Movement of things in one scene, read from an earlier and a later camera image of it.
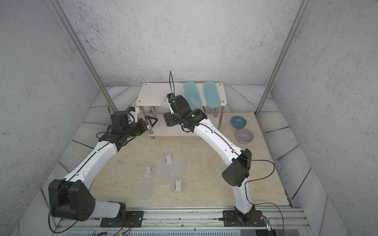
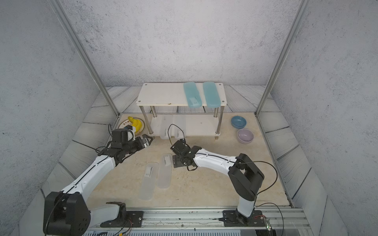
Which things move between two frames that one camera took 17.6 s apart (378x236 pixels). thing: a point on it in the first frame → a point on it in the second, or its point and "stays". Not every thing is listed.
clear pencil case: x=147 y=186 stays
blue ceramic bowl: x=238 y=122 stays
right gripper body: x=173 y=119 → x=179 y=162
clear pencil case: x=166 y=168 stays
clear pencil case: x=177 y=88 → x=166 y=120
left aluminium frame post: x=78 y=44 stays
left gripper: x=143 y=128 → x=141 y=145
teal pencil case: x=212 y=98 stays
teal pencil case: x=192 y=95 stays
